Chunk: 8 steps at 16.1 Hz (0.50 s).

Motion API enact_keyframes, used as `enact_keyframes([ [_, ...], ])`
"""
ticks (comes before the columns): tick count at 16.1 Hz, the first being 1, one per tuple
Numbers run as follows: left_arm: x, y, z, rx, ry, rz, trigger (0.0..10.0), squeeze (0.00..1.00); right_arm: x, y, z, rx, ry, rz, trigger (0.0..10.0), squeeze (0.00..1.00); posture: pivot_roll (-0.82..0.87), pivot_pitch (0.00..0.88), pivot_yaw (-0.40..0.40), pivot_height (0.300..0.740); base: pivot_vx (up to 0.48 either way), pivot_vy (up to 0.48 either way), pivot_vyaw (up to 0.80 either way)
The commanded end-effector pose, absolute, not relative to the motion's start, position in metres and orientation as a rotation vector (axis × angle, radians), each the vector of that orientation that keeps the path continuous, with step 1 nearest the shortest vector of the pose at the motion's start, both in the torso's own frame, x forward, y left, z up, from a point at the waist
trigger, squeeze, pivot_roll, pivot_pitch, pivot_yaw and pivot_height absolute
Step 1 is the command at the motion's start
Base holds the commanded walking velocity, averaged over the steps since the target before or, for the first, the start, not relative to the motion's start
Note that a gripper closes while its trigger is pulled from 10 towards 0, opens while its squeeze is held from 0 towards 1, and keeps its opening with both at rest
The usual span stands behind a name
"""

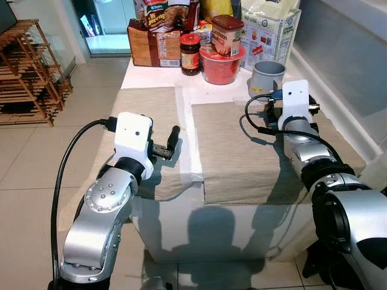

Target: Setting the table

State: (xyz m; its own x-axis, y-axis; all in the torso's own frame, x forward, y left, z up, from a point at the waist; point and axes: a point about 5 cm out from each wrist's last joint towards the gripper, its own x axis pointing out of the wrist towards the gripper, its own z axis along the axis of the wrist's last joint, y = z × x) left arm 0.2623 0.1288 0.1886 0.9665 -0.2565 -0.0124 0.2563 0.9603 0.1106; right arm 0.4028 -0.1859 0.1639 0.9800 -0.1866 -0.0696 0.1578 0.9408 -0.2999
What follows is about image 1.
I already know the grey plastic cup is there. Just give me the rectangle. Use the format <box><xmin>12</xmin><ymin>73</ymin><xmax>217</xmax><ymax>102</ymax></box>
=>
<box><xmin>249</xmin><ymin>60</ymin><xmax>287</xmax><ymax>98</ymax></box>

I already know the narrow beige placemat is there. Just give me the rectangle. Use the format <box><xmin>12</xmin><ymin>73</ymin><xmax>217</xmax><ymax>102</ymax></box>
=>
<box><xmin>108</xmin><ymin>86</ymin><xmax>195</xmax><ymax>201</ymax></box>

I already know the white tablecloth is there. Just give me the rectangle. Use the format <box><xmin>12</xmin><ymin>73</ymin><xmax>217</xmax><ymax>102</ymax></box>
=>
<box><xmin>121</xmin><ymin>57</ymin><xmax>306</xmax><ymax>185</ymax></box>

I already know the wide beige placemat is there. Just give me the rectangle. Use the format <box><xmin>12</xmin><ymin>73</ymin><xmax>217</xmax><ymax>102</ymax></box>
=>
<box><xmin>190</xmin><ymin>98</ymin><xmax>368</xmax><ymax>206</ymax></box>

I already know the red plastic bowl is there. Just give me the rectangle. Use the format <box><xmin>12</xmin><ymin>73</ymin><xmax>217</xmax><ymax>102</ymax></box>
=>
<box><xmin>199</xmin><ymin>45</ymin><xmax>246</xmax><ymax>85</ymax></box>

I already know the white printed carton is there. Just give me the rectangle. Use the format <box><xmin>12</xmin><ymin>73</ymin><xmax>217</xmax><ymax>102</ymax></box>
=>
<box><xmin>241</xmin><ymin>8</ymin><xmax>302</xmax><ymax>71</ymax></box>

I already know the dark jar with red lid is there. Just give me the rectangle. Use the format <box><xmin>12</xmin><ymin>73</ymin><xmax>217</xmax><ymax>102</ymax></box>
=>
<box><xmin>180</xmin><ymin>33</ymin><xmax>202</xmax><ymax>76</ymax></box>

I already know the brown cardboard food box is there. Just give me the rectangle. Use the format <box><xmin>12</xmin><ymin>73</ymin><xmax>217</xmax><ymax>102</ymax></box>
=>
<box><xmin>127</xmin><ymin>20</ymin><xmax>183</xmax><ymax>68</ymax></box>

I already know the brown canister with red lid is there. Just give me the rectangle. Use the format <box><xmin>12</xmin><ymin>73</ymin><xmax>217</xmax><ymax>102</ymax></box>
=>
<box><xmin>210</xmin><ymin>15</ymin><xmax>245</xmax><ymax>57</ymax></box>

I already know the white table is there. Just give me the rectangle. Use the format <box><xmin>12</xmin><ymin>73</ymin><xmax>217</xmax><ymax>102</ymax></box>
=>
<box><xmin>124</xmin><ymin>57</ymin><xmax>369</xmax><ymax>263</ymax></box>

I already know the white plastic bag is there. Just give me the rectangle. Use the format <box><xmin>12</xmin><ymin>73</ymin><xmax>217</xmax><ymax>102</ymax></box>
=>
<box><xmin>241</xmin><ymin>0</ymin><xmax>301</xmax><ymax>19</ymax></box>

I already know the small printed packet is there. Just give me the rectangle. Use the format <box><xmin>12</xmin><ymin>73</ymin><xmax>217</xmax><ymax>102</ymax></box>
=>
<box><xmin>196</xmin><ymin>20</ymin><xmax>213</xmax><ymax>50</ymax></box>

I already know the yellow snack bag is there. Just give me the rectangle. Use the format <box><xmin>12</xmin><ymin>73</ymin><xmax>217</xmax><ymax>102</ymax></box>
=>
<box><xmin>201</xmin><ymin>0</ymin><xmax>234</xmax><ymax>19</ymax></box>

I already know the dark glass bottle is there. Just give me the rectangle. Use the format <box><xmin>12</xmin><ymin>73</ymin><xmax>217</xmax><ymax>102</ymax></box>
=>
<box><xmin>181</xmin><ymin>0</ymin><xmax>201</xmax><ymax>34</ymax></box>

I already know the glass door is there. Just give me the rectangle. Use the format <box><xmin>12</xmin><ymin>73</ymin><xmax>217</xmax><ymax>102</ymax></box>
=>
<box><xmin>71</xmin><ymin>0</ymin><xmax>137</xmax><ymax>58</ymax></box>

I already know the grey robot leg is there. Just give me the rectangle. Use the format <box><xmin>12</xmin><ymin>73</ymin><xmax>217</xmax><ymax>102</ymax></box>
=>
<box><xmin>138</xmin><ymin>276</ymin><xmax>175</xmax><ymax>290</ymax></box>

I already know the wooden slatted rack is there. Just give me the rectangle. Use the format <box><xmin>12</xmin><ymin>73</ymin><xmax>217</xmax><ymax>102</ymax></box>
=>
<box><xmin>0</xmin><ymin>19</ymin><xmax>74</xmax><ymax>126</ymax></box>

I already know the dark flat screen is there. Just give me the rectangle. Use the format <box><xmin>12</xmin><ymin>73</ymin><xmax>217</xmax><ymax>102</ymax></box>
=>
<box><xmin>0</xmin><ymin>0</ymin><xmax>18</xmax><ymax>34</ymax></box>

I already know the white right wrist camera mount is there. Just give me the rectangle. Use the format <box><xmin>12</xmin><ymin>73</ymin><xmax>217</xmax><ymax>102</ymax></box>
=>
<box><xmin>281</xmin><ymin>79</ymin><xmax>311</xmax><ymax>124</ymax></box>

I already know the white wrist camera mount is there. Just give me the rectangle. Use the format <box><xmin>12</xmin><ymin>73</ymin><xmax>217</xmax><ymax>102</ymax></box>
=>
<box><xmin>281</xmin><ymin>79</ymin><xmax>311</xmax><ymax>124</ymax></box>
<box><xmin>114</xmin><ymin>112</ymin><xmax>154</xmax><ymax>181</ymax></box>

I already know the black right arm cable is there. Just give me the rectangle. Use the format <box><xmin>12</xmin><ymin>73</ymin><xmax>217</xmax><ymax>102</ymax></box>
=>
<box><xmin>244</xmin><ymin>94</ymin><xmax>330</xmax><ymax>161</ymax></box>

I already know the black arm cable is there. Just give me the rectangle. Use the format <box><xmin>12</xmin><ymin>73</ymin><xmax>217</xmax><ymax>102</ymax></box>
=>
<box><xmin>244</xmin><ymin>94</ymin><xmax>330</xmax><ymax>161</ymax></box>
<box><xmin>50</xmin><ymin>118</ymin><xmax>119</xmax><ymax>282</ymax></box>

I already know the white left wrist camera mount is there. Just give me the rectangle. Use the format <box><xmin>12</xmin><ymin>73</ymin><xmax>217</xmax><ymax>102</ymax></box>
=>
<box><xmin>114</xmin><ymin>112</ymin><xmax>154</xmax><ymax>181</ymax></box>

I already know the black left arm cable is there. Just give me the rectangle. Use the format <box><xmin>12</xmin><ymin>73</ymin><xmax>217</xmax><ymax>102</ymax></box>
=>
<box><xmin>50</xmin><ymin>118</ymin><xmax>119</xmax><ymax>282</ymax></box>

